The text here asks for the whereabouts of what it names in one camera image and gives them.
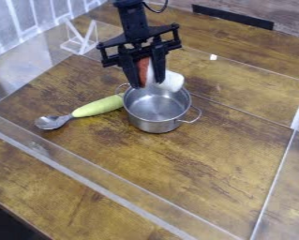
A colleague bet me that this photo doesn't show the clear acrylic stand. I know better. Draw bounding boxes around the clear acrylic stand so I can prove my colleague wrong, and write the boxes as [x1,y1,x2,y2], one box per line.
[60,20,99,55]

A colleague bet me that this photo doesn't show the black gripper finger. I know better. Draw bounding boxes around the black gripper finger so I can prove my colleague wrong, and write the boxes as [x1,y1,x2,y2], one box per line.
[119,53,141,89]
[151,46,167,83]

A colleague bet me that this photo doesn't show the spoon with yellow-green handle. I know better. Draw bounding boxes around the spoon with yellow-green handle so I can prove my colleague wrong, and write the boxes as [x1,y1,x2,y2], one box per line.
[35,95,123,130]

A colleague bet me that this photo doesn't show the silver metal pot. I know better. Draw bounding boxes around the silver metal pot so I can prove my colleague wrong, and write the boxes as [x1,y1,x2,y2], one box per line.
[115,83,202,134]

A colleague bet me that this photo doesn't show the clear acrylic enclosure panel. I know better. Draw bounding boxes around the clear acrylic enclosure panel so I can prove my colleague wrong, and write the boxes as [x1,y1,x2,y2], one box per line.
[0,116,242,240]

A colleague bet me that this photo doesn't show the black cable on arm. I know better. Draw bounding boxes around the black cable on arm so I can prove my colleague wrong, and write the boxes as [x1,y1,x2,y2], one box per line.
[141,0,170,14]

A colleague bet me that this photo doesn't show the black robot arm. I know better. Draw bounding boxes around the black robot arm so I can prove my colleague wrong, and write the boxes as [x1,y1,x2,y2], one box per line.
[96,0,182,88]

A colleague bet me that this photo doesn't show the black baseboard strip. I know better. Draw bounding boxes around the black baseboard strip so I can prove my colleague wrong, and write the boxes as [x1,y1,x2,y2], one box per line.
[191,4,274,30]

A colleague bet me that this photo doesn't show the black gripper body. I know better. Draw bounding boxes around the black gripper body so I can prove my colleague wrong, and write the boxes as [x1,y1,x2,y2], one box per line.
[96,23,182,68]

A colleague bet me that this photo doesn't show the red and white plush mushroom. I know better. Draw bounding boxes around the red and white plush mushroom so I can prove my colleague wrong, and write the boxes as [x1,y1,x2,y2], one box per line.
[137,57,185,93]

